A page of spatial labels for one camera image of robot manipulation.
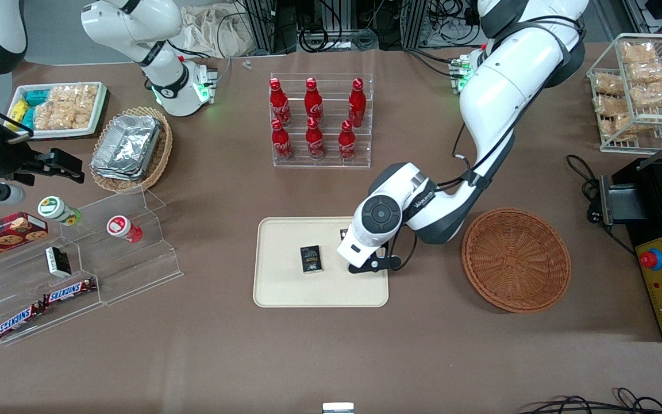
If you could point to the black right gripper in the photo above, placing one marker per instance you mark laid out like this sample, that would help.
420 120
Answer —
4 160

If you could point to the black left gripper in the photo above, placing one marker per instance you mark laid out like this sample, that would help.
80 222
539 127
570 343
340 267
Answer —
343 233

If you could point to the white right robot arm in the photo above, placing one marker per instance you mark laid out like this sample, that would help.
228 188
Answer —
165 75

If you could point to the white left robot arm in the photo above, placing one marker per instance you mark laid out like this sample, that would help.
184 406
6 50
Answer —
503 98

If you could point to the white rectangular snack tray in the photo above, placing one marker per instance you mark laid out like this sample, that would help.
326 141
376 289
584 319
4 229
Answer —
98 109

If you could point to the beige plastic tray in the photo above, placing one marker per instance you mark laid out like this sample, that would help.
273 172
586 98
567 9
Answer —
285 287

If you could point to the light wicker basket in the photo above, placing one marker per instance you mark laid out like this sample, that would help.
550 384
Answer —
161 155

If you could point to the brown wicker basket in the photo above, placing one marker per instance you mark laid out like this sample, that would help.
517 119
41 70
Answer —
515 261

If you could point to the green lid cup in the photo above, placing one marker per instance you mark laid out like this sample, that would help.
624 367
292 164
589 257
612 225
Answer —
55 208

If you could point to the rice cracker bag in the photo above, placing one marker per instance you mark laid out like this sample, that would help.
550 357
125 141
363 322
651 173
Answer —
75 98
55 118

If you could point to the teal snack pack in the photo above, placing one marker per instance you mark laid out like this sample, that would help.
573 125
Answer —
27 118
37 96

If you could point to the stack of foil trays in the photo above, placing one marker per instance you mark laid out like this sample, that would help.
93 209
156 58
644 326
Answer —
127 146

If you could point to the yellow snack pack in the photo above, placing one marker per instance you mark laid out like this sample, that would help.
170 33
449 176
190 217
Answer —
18 110

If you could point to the red lid cup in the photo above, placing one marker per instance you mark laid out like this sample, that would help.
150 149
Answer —
121 227

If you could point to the red cookie box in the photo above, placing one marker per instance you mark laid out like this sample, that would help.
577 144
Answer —
3 236

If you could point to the small black white box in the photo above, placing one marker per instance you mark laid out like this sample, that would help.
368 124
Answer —
58 261

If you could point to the clear acrylic bottle rack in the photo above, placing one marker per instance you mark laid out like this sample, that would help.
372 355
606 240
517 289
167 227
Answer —
331 164

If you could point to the red cola bottle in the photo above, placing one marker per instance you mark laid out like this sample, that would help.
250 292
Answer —
315 142
357 106
347 144
281 144
279 106
313 103

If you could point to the snickers bar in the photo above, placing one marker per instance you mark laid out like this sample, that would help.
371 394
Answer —
69 291
19 321

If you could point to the clear acrylic tiered stand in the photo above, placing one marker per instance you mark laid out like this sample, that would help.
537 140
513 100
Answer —
135 270

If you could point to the small white device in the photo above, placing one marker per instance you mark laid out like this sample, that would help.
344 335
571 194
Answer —
338 408

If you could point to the white cloth bag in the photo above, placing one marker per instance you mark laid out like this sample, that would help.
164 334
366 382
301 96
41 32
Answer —
216 29

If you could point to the fried snack bag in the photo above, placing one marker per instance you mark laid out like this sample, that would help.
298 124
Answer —
650 72
609 106
655 95
608 84
615 127
640 53

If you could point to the red emergency stop button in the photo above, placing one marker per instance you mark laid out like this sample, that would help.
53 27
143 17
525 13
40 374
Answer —
651 260

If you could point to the aluminium profile frame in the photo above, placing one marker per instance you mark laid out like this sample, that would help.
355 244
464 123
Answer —
265 23
414 20

